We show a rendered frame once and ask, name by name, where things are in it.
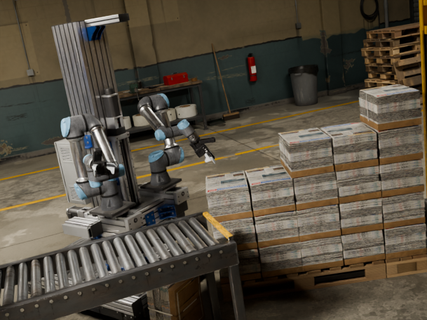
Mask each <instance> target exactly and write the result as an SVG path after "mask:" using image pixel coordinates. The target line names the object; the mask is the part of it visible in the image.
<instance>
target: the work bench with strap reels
mask: <svg viewBox="0 0 427 320"><path fill-rule="evenodd" d="M176 73H178V72H176ZM176 73H173V74H172V75H168V76H163V80H164V83H163V84H157V85H153V86H159V87H157V88H153V89H152V88H151V89H149V88H141V89H138V91H139V92H138V93H131V94H130V93H129V91H130V90H126V91H119V92H118V95H119V101H123V100H129V99H133V98H138V97H137V94H138V96H139V97H146V96H149V95H155V94H160V93H166V92H170V91H176V90H183V89H186V88H189V92H190V97H191V104H186V105H180V106H177V107H175V108H174V109H173V108H168V112H167V114H168V118H169V121H170V124H171V125H173V124H179V123H180V122H181V121H182V120H183V119H186V120H187V121H194V125H198V121H197V120H198V119H203V124H204V130H207V129H209V128H207V120H206V115H205V107H204V103H203V95H202V90H201V83H202V81H201V80H197V81H191V79H188V75H187V72H181V73H178V74H176ZM192 87H198V91H199V96H200V104H201V111H202V114H200V113H198V112H197V108H196V104H194V97H193V89H192ZM123 120H124V124H125V130H126V132H129V134H131V133H136V132H140V131H146V130H151V129H153V128H152V127H151V125H150V124H149V123H148V122H147V121H146V119H145V118H144V117H143V116H141V115H140V114H136V115H134V116H133V124H131V122H130V116H125V117H123Z"/></svg>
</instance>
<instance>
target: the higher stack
mask: <svg viewBox="0 0 427 320"><path fill-rule="evenodd" d="M359 94H360V96H359V104H360V113H361V114H360V115H361V116H363V117H365V118H367V119H368V121H369V120H371V121H372V122H374V123H376V124H384V123H392V122H397V121H404V120H409V119H417V118H421V116H422V112H421V107H420V91H419V90H417V89H414V88H410V87H409V86H408V87H406V86H404V85H401V84H394V85H389V86H381V87H376V88H369V89H364V90H359ZM361 123H362V124H364V125H366V126H368V128H370V129H372V130H373V131H375V132H376V133H377V136H376V137H377V138H376V139H377V156H378V158H379V159H381V158H386V157H394V156H402V155H407V154H415V153H420V152H422V150H423V148H422V146H423V145H422V142H423V137H422V133H421V132H422V131H421V130H422V129H421V126H420V125H413V126H406V127H401V128H393V129H388V130H381V131H377V130H376V129H374V128H373V127H371V126H369V125H368V124H365V123H363V122H361ZM378 167H379V180H380V181H381V191H382V193H383V191H387V190H395V189H402V188H407V187H416V186H421V185H424V177H423V167H422V159H415V160H410V161H402V162H397V163H389V164H382V165H380V164H379V165H378ZM381 199H382V200H381V201H382V205H381V206H382V221H383V223H387V222H396V221H401V220H408V219H413V218H421V217H424V216H425V210H424V207H425V205H424V201H425V200H424V193H423V192H414V193H409V194H401V195H396V196H388V197H382V196H381ZM382 232H383V233H382V234H383V239H384V252H385V254H388V253H395V252H400V251H408V250H416V249H421V248H426V236H425V235H426V233H425V232H426V224H425V223H418V224H413V225H405V226H400V227H392V228H388V229H384V228H383V229H382ZM384 261H385V263H386V277H387V278H389V277H397V276H406V275H410V274H418V273H423V272H427V257H426V254H425V253H424V254H420V255H412V256H407V257H399V258H391V259H384Z"/></svg>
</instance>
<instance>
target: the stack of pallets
mask: <svg viewBox="0 0 427 320"><path fill-rule="evenodd" d="M389 33H391V34H389ZM366 34H367V39H365V40H363V43H364V48H361V51H362V57H364V59H365V63H364V64H365V66H366V71H367V72H368V75H369V77H368V79H364V81H365V89H369V88H376V87H381V86H389V85H394V84H398V83H397V81H398V79H397V78H396V72H395V71H394V68H393V64H392V63H393V62H396V61H397V60H403V59H407V58H412V57H418V56H421V40H420V23H419V22H417V23H410V24H406V25H399V26H395V27H388V28H384V29H377V30H370V31H367V32H366ZM376 34H378V36H376ZM373 42H376V44H374V45H373ZM371 51H374V53H371ZM374 58H376V60H375V61H374ZM375 67H377V68H375ZM415 68H419V66H415V67H410V68H406V69H403V71H405V70H411V69H415ZM377 74H380V75H379V76H377ZM420 75H421V73H419V74H414V75H411V76H406V77H405V79H407V78H410V77H415V76H420ZM374 83H376V84H374Z"/></svg>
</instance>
